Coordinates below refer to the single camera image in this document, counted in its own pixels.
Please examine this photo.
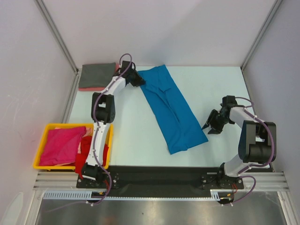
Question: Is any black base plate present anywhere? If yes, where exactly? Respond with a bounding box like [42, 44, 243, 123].
[76, 166, 244, 196]

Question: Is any yellow plastic bin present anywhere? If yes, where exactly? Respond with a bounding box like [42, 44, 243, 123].
[32, 123, 115, 170]

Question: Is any grey slotted cable duct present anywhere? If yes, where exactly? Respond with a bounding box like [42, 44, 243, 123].
[44, 190, 233, 201]

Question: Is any magenta t-shirt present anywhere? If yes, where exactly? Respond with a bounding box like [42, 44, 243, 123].
[39, 126, 87, 166]

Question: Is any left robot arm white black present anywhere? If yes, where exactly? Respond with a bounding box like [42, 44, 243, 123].
[82, 68, 145, 188]

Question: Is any right aluminium frame post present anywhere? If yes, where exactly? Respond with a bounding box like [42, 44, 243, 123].
[241, 0, 282, 71]

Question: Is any folded salmon pink t-shirt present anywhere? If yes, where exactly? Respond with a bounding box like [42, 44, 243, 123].
[78, 63, 121, 92]

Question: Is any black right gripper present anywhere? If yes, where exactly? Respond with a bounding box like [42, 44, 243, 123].
[202, 109, 232, 135]

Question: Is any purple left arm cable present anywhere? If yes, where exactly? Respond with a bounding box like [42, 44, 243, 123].
[90, 53, 133, 204]

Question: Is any red t-shirt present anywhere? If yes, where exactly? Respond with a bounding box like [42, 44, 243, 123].
[75, 136, 110, 179]

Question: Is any blue t-shirt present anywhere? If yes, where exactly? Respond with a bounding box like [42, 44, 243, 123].
[138, 65, 208, 155]

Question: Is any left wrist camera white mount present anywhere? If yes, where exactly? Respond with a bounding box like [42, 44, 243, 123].
[120, 60, 136, 74]

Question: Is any folded grey t-shirt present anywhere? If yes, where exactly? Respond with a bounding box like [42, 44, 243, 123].
[79, 62, 117, 89]

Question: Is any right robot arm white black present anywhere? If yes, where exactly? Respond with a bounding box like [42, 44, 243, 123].
[201, 105, 277, 189]

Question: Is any aluminium front rail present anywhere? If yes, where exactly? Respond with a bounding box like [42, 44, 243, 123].
[34, 172, 289, 192]

